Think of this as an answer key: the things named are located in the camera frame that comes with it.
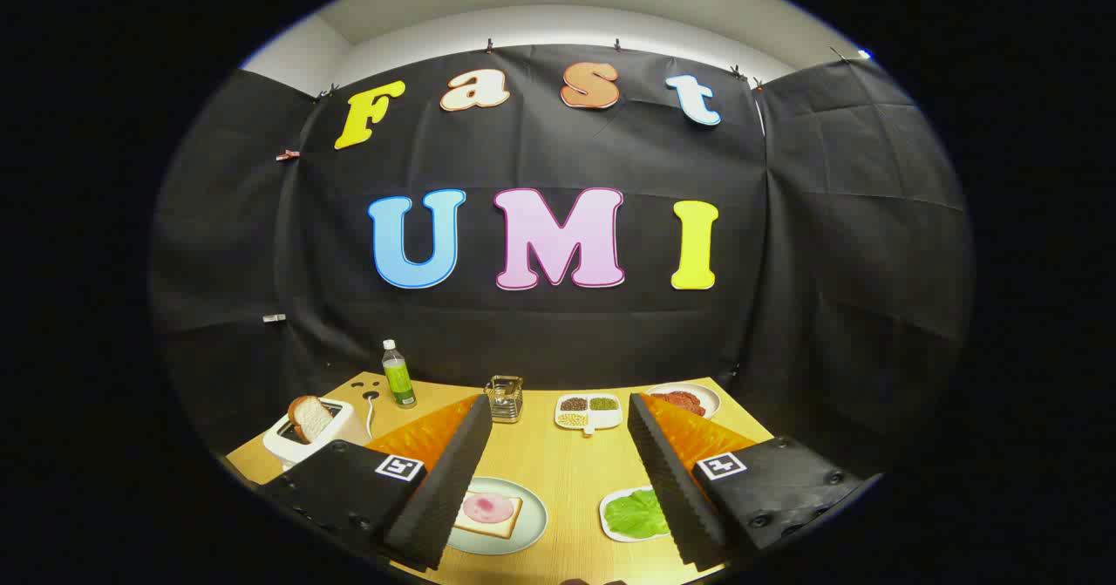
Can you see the white divided dish with beans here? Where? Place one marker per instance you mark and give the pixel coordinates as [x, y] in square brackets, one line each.
[588, 412]

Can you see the black backdrop cloth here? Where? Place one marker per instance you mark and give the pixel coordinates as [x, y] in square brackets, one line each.
[558, 332]

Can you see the green label plastic bottle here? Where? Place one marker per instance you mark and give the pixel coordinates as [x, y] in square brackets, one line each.
[399, 380]

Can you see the pale green round plate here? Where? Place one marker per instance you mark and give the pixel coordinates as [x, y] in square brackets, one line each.
[532, 524]

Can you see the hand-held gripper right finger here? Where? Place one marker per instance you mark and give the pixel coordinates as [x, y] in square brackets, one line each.
[671, 489]

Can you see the white square plate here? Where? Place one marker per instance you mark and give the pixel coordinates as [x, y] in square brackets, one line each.
[609, 528]

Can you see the bread slice under ham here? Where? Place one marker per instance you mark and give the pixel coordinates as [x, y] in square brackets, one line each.
[497, 526]

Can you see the plain toast bread slice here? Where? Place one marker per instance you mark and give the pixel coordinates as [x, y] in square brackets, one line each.
[311, 418]

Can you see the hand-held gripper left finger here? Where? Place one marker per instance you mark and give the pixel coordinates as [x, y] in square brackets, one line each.
[445, 489]

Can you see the green lettuce leaf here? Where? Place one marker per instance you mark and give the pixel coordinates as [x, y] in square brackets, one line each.
[636, 515]

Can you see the white round plate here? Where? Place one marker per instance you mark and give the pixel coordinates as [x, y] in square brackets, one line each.
[708, 396]

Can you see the white toaster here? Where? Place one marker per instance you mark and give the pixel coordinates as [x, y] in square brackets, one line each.
[344, 424]

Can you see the brown steak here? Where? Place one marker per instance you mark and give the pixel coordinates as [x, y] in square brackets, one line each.
[687, 402]

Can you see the pink ham slice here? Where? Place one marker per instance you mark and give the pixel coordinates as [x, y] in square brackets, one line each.
[486, 508]

